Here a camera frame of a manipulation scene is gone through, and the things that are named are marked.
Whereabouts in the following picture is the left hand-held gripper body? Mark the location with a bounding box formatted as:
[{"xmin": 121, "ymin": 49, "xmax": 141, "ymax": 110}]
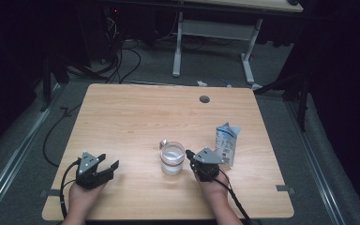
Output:
[{"xmin": 75, "ymin": 151, "xmax": 115, "ymax": 190}]

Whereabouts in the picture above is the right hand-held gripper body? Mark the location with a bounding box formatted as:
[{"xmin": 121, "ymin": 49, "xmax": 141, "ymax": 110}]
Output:
[{"xmin": 189, "ymin": 146, "xmax": 226, "ymax": 183}]

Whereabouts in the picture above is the clear glass cup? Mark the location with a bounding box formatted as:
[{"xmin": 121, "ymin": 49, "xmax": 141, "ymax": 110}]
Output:
[{"xmin": 158, "ymin": 139, "xmax": 187, "ymax": 177}]

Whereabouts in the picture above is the white and blue milk carton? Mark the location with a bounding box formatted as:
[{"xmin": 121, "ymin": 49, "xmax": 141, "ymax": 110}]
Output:
[{"xmin": 214, "ymin": 121, "xmax": 243, "ymax": 169}]

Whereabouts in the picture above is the person's right hand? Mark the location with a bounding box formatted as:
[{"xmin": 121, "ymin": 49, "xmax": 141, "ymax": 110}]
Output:
[{"xmin": 194, "ymin": 172, "xmax": 230, "ymax": 202}]

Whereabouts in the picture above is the person's left hand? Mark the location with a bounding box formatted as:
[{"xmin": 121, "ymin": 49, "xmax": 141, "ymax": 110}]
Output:
[{"xmin": 67, "ymin": 182, "xmax": 107, "ymax": 218}]

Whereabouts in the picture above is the grey tape strip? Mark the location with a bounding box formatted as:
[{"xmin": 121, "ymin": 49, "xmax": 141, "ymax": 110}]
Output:
[
  {"xmin": 39, "ymin": 188, "xmax": 63, "ymax": 198},
  {"xmin": 275, "ymin": 184, "xmax": 296, "ymax": 193}
]

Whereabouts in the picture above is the black stand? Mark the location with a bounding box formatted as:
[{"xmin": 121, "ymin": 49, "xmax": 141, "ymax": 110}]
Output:
[
  {"xmin": 39, "ymin": 54, "xmax": 70, "ymax": 113},
  {"xmin": 252, "ymin": 69, "xmax": 311, "ymax": 133}
]

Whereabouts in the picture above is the white-framed desk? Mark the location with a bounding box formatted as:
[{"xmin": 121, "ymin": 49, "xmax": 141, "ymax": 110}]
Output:
[{"xmin": 172, "ymin": 0, "xmax": 305, "ymax": 92}]

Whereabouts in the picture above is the left hand-held gripper black cable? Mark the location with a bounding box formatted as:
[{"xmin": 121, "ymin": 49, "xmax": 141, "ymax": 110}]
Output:
[{"xmin": 59, "ymin": 158, "xmax": 83, "ymax": 220}]

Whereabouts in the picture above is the hand-held gripper black cable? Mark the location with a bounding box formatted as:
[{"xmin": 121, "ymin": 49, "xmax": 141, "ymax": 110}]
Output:
[
  {"xmin": 59, "ymin": 158, "xmax": 83, "ymax": 220},
  {"xmin": 214, "ymin": 172, "xmax": 255, "ymax": 225}
]

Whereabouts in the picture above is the long black floor cable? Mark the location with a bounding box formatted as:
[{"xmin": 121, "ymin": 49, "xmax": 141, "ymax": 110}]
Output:
[{"xmin": 42, "ymin": 102, "xmax": 84, "ymax": 169}]

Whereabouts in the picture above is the right hand-held gripper black cable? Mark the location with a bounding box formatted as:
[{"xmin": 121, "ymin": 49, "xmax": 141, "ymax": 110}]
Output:
[{"xmin": 214, "ymin": 172, "xmax": 255, "ymax": 225}]

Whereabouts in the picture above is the metal floor rail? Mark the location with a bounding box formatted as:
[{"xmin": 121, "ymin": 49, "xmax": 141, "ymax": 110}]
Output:
[
  {"xmin": 285, "ymin": 99, "xmax": 349, "ymax": 225},
  {"xmin": 0, "ymin": 82, "xmax": 64, "ymax": 225}
]

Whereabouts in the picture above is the bundle of black floor cables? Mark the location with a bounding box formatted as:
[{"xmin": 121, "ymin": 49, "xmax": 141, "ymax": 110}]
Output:
[{"xmin": 65, "ymin": 37, "xmax": 143, "ymax": 84}]

